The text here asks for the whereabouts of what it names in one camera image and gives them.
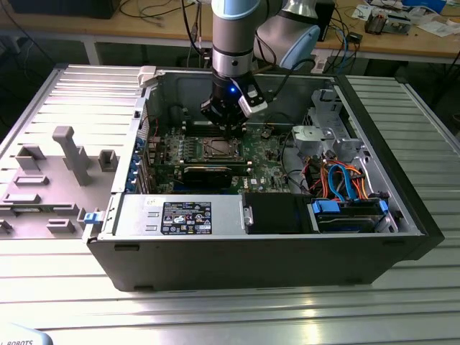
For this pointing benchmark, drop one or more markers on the wooden workbench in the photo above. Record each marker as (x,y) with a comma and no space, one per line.
(108,27)

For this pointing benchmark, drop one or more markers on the green motherboard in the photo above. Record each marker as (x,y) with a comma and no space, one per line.
(262,158)

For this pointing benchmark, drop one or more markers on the black graphics card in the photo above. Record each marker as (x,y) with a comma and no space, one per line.
(208,178)

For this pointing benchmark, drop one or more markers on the finned metal heatsink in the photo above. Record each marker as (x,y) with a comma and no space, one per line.
(375,23)

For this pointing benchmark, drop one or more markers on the white paper sheets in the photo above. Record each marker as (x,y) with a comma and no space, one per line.
(436,28)

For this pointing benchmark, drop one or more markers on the perforated silver drive cage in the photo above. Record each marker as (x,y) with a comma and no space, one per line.
(323,104)

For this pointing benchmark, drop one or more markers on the silver bracket with oval boss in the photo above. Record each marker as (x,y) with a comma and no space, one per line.
(305,138)

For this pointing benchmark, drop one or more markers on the black tower box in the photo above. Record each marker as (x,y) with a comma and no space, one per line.
(327,18)

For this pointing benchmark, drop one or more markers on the blue box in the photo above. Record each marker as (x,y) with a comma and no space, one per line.
(424,4)

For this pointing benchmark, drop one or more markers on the large black box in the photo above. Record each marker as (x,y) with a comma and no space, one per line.
(61,9)

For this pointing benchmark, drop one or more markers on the silver metal part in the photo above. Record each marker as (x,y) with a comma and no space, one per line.
(399,25)

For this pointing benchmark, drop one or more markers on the grey parts rack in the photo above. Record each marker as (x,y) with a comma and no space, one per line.
(93,194)

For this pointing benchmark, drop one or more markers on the small blue plastic latch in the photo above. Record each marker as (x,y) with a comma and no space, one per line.
(91,218)

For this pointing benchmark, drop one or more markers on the small black device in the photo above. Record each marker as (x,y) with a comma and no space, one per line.
(354,37)

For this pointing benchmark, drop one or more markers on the silver power supply unit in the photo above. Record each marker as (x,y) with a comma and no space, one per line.
(136,215)

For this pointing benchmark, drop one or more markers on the CPU socket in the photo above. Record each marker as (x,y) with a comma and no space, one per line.
(205,149)

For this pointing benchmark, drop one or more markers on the white plastic case latch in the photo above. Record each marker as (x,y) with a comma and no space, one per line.
(147,75)

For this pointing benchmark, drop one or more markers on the open black PC case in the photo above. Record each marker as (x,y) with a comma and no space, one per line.
(233,266)

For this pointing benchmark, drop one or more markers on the pale blue teach pendant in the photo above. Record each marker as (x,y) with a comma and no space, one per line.
(21,336)

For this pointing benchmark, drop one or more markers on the white labelled adapter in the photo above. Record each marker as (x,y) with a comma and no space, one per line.
(320,64)

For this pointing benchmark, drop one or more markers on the hard disk in blue carrier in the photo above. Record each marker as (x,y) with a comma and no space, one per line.
(345,225)

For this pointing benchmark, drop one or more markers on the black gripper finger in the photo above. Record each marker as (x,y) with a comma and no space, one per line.
(215,113)
(238,115)

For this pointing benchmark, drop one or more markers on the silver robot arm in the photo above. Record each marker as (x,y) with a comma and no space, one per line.
(231,36)

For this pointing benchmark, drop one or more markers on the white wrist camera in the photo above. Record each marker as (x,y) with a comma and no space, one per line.
(253,104)

